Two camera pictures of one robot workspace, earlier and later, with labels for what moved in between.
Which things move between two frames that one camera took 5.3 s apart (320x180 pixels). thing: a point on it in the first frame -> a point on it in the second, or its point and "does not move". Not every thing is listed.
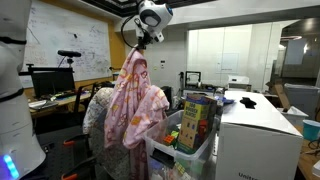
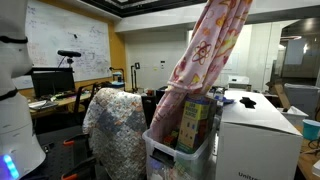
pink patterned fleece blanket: x=135 y=106 -> x=214 y=38
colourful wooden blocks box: x=197 y=122 does not move
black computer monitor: x=52 y=80 does not move
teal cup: x=311 y=129 does not move
